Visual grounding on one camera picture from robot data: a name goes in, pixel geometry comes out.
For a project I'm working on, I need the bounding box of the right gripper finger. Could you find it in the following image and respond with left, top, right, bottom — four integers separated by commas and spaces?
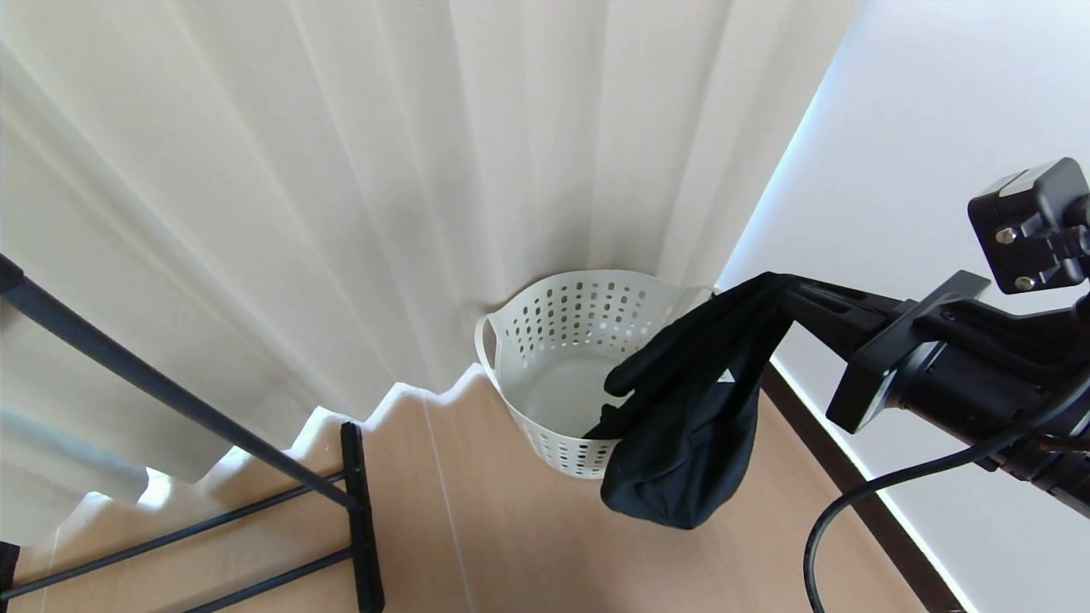
771, 272, 919, 331
790, 300, 891, 364

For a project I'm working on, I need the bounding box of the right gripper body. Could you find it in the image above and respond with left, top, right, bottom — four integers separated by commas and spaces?
826, 271, 1090, 516

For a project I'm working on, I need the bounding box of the black garment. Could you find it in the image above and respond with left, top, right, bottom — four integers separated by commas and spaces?
583, 272, 797, 530

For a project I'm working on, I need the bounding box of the white laundry basket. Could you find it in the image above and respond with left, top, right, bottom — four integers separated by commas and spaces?
474, 270, 714, 480

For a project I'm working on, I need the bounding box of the black clothes rack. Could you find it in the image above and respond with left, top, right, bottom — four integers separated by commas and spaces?
0, 254, 386, 613

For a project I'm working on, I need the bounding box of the beige curtain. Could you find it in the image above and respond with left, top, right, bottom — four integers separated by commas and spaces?
0, 0, 861, 546

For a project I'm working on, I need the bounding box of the black cable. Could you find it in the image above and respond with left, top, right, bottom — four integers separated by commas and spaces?
803, 387, 1090, 613

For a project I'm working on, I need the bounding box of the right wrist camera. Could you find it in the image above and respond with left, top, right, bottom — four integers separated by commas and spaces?
920, 158, 1090, 380

